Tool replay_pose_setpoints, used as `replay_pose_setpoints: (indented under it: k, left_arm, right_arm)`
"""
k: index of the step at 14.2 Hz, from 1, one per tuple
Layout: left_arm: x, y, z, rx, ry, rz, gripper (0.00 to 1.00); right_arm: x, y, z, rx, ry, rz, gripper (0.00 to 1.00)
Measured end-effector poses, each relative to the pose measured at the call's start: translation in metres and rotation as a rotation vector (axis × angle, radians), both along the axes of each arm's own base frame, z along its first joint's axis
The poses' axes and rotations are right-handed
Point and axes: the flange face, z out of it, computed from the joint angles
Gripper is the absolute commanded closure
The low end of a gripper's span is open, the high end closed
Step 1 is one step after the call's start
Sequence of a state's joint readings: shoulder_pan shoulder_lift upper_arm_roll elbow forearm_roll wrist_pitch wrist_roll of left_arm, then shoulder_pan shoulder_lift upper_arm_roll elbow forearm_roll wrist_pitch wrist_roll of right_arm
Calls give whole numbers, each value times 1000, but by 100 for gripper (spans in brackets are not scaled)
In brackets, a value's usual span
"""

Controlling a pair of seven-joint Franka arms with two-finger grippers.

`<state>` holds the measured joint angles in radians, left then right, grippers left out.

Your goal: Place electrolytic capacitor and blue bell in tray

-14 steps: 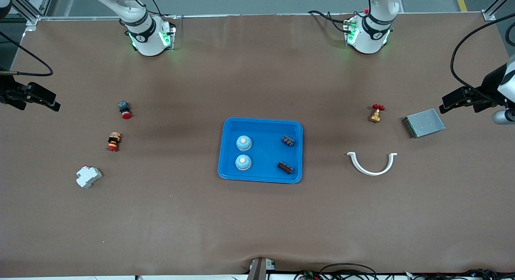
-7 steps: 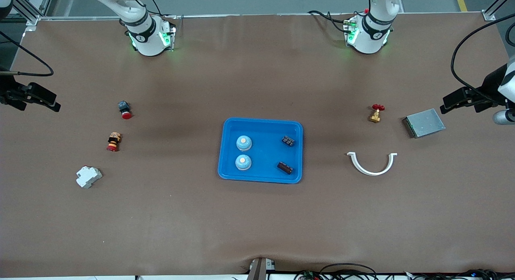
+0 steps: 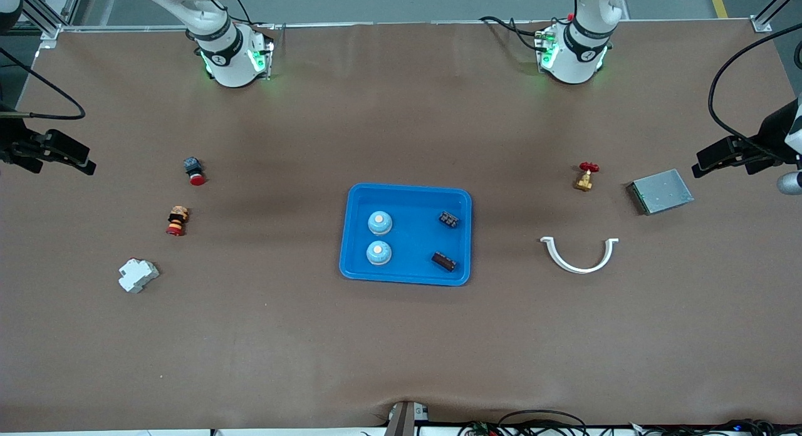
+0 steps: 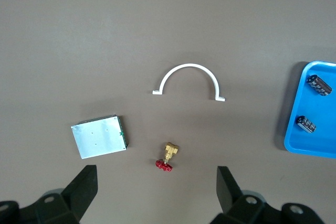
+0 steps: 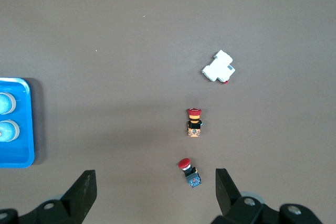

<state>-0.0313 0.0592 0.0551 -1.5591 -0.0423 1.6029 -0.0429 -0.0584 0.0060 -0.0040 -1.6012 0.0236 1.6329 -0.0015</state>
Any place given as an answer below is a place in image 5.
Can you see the red push button black body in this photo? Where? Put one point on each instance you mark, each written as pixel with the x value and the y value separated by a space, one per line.
pixel 189 172

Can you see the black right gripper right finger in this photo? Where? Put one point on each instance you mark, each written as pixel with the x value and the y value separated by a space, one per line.
pixel 227 195

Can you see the blue call bell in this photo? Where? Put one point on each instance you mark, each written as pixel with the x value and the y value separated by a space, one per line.
pixel 5 103
pixel 6 130

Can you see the blue plastic tray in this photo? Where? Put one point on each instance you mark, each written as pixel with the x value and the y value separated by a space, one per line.
pixel 22 145

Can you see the white circuit breaker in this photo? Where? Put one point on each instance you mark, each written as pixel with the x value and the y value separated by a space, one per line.
pixel 218 68

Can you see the red yellow emergency stop button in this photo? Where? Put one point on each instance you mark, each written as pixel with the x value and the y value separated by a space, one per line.
pixel 194 124

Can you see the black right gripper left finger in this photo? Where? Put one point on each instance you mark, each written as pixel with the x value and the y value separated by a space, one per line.
pixel 81 192

